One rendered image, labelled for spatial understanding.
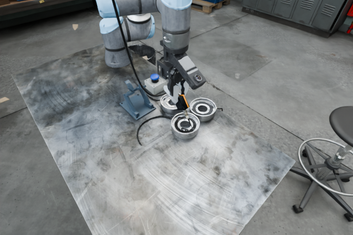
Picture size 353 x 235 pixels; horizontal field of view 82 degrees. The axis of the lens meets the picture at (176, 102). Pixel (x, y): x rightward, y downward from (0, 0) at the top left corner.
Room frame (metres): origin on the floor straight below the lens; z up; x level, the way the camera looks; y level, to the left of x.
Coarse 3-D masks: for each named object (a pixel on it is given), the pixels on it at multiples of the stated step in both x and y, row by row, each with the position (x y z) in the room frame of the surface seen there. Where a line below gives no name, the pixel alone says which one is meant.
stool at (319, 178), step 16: (336, 112) 0.77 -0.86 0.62; (352, 112) 0.77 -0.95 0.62; (336, 128) 0.66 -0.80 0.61; (352, 128) 0.66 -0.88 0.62; (336, 144) 0.81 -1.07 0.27; (352, 144) 0.57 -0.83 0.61; (336, 160) 0.65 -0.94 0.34; (304, 176) 0.69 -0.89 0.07; (320, 176) 0.65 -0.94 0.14; (336, 176) 0.58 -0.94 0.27; (352, 176) 0.69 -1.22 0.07; (336, 192) 0.49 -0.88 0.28
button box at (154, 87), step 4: (144, 80) 0.75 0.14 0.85; (148, 80) 0.75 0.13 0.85; (152, 80) 0.74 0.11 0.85; (156, 80) 0.74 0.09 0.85; (160, 80) 0.75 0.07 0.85; (164, 80) 0.75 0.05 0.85; (148, 84) 0.73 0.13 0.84; (152, 84) 0.72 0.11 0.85; (156, 84) 0.72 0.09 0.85; (160, 84) 0.72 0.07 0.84; (164, 84) 0.74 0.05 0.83; (148, 88) 0.73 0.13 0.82; (152, 88) 0.70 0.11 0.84; (156, 88) 0.71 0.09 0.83; (160, 88) 0.72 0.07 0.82; (152, 92) 0.71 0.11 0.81; (156, 92) 0.70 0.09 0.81
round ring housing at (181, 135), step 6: (180, 114) 0.54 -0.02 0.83; (192, 114) 0.54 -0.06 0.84; (180, 120) 0.52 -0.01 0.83; (186, 120) 0.52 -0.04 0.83; (198, 120) 0.51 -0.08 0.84; (180, 126) 0.49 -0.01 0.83; (192, 126) 0.49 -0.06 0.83; (198, 126) 0.48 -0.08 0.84; (174, 132) 0.46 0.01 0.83; (180, 132) 0.45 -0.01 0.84; (192, 132) 0.45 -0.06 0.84; (186, 138) 0.45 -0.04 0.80
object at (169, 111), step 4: (164, 96) 0.65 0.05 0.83; (168, 96) 0.66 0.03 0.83; (160, 100) 0.62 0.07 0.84; (168, 100) 0.63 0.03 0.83; (168, 104) 0.61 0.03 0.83; (164, 108) 0.58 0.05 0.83; (168, 108) 0.57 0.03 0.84; (176, 108) 0.57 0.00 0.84; (168, 112) 0.57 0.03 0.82; (172, 112) 0.57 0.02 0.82; (176, 112) 0.57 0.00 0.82; (180, 112) 0.58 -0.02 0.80
